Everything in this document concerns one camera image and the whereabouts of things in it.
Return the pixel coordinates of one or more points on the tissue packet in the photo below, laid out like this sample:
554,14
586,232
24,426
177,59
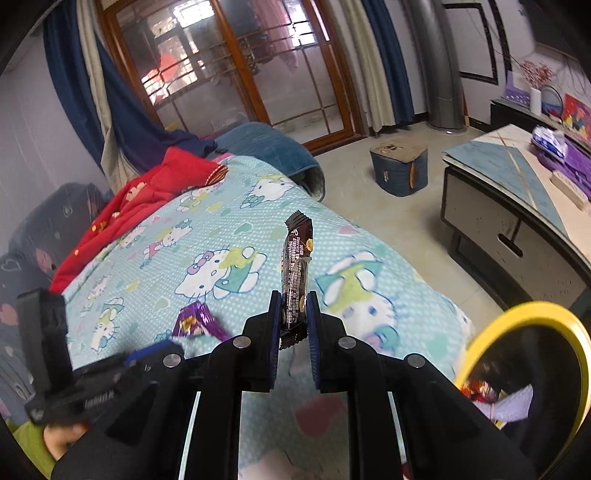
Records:
547,141

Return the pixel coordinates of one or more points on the round table ornament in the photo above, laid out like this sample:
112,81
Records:
551,106

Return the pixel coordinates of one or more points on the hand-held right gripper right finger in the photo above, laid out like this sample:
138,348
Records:
314,341

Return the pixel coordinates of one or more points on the yellow rimmed trash bin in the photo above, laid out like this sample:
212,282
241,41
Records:
521,314

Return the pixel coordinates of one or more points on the wooden glass sliding door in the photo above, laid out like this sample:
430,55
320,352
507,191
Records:
221,83

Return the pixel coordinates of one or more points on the black television stand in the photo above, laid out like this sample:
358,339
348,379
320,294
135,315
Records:
503,115

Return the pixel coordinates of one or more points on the colourful painting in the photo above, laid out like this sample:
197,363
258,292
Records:
577,115

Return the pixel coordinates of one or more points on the grey standing air conditioner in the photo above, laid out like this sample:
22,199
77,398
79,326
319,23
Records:
438,69

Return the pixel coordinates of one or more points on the red flower branches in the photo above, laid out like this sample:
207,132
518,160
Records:
535,74

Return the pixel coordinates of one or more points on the red flower print blanket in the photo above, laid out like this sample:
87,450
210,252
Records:
152,194

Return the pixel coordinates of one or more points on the purple bag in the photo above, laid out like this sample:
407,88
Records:
577,161

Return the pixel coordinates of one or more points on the purple snack wrapper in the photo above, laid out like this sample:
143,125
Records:
196,318

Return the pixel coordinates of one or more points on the beige curtain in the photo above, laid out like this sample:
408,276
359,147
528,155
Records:
364,69
94,92

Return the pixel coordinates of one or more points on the purple box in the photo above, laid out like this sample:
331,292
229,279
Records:
517,92

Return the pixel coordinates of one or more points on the white power strip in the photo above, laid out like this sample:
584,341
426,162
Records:
570,187

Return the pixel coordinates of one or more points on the person's left forearm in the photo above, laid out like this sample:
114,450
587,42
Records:
30,450

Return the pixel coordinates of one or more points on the cat print bedsheet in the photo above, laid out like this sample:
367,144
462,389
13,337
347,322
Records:
231,221

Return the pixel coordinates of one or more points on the dark brown snack wrapper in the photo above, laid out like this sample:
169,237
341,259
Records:
295,258

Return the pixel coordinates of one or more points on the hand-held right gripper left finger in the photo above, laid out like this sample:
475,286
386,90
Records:
275,332

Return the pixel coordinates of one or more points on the blue box stool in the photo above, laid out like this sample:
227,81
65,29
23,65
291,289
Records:
397,170

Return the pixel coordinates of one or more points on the blue curtain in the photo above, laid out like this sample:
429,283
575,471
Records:
64,69
392,60

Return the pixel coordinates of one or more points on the blue towel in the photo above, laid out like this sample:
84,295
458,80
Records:
272,143

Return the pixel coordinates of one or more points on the person's left hand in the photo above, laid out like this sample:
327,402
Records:
62,438

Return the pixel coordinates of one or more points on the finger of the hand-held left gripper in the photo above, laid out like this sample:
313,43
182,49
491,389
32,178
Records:
147,351

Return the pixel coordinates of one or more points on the coffee table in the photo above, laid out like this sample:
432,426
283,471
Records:
498,175

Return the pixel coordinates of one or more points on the white vase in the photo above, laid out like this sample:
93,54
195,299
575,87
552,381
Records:
535,101

